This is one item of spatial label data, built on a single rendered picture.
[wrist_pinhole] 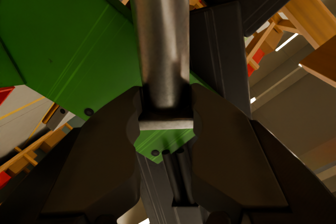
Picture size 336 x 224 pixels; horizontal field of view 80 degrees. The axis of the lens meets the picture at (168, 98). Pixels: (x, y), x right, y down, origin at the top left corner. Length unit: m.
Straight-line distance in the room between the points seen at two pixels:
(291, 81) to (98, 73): 7.58
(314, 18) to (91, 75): 0.92
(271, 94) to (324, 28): 6.73
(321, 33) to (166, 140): 0.88
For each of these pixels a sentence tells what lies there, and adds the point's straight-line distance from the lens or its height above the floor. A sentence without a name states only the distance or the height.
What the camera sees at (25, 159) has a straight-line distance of 6.01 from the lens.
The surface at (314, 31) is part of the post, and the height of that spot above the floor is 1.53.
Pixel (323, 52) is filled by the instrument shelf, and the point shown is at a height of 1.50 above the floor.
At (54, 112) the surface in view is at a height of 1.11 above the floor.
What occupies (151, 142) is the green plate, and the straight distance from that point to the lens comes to 0.24.
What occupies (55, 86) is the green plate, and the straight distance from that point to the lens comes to 0.22.
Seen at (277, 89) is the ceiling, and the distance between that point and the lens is 7.69.
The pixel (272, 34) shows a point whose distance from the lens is 4.28.
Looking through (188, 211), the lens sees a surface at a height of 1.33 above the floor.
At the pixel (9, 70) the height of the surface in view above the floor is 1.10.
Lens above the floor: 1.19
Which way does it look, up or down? 7 degrees up
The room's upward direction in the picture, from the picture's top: 134 degrees clockwise
